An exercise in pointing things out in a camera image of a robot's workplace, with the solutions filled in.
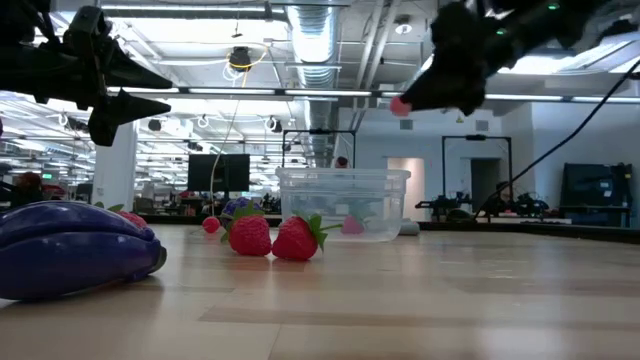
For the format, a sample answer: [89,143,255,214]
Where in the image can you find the white pillar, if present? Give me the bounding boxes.
[91,122,140,214]

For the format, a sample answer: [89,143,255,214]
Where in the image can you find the black frame stand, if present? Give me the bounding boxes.
[441,133,514,214]

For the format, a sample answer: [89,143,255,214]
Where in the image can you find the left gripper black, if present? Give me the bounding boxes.
[0,46,174,148]

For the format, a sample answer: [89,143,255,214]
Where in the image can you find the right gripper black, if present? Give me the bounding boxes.
[402,0,502,117]

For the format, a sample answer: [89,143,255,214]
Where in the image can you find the purple toy grape bunch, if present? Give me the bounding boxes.
[221,196,265,217]

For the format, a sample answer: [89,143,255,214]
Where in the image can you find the pink ball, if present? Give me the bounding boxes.
[389,96,413,118]

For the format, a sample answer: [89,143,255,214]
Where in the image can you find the pale hanging cable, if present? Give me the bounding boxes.
[208,69,250,217]

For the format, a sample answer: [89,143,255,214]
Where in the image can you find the black camera with yellow cable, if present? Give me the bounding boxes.
[228,45,254,72]

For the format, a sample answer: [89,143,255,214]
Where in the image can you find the wide silver ventilation duct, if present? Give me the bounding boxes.
[285,4,342,169]

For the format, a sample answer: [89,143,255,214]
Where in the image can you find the purple toy eggplant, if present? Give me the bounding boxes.
[0,200,168,302]

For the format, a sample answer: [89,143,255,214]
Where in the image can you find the black monitor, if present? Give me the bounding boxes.
[187,152,252,194]

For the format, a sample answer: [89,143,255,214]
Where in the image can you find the clear plastic tupperware container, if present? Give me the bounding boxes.
[275,167,412,244]

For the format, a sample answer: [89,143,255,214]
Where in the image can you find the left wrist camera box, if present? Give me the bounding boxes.
[68,5,112,51]

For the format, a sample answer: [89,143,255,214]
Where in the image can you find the black aluminium table frame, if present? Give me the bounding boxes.
[137,212,640,246]

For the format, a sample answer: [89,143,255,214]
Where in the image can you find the long LED light bar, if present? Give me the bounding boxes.
[107,85,640,105]

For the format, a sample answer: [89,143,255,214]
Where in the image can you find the black cabinet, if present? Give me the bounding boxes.
[559,161,635,227]

